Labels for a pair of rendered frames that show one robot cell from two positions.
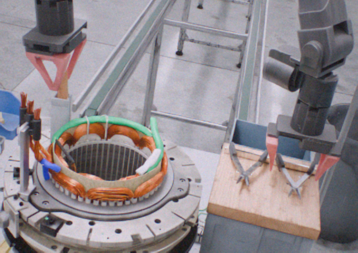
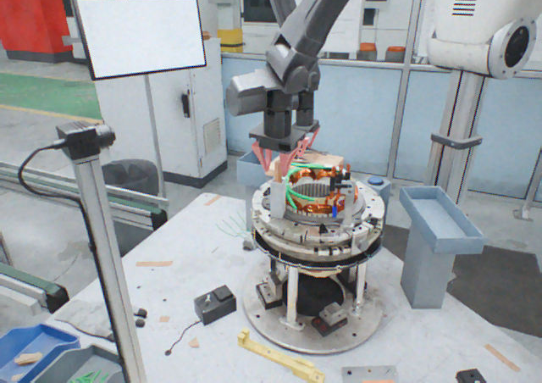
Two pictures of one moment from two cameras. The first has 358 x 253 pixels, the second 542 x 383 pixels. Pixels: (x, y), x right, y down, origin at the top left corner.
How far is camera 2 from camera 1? 1.07 m
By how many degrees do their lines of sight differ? 62
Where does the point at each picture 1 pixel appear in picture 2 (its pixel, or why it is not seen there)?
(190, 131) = not seen: outside the picture
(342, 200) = not seen: hidden behind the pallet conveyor
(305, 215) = (333, 158)
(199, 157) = (170, 228)
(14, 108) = (24, 340)
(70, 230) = (378, 213)
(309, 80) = (309, 95)
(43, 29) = (288, 131)
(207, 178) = (197, 228)
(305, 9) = not seen: hidden behind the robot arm
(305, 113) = (311, 113)
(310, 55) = (315, 80)
